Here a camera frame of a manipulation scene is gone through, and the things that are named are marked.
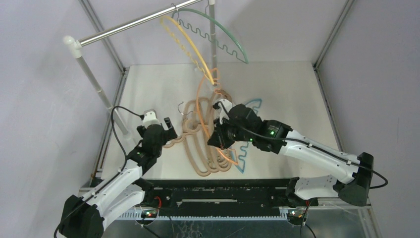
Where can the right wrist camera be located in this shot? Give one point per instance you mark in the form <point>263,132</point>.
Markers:
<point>223,106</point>

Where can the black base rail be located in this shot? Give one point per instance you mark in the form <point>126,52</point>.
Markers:
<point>213,199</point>

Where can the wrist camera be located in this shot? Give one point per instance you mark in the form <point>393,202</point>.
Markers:
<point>150,118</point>
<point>223,106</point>

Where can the yellow wire hanger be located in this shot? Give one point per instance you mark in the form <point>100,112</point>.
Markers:
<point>190,49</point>

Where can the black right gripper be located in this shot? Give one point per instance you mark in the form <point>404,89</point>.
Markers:
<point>220,135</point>

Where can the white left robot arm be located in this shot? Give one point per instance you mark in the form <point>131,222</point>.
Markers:
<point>89,215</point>

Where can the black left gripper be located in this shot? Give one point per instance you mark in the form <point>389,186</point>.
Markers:
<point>169,135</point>

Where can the blue wire hanger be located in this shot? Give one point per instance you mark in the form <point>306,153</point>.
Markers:
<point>255,105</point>

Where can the metal clothes rack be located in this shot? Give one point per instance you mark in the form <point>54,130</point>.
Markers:
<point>82,115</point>

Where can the beige plastic hanger leftmost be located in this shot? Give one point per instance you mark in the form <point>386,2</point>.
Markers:
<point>190,128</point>

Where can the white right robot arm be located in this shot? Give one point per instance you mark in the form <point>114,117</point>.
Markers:
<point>349,176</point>

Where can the white rack foot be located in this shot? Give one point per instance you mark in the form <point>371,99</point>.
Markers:
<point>206,85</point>

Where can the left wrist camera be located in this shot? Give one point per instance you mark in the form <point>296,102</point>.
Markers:
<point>150,118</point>

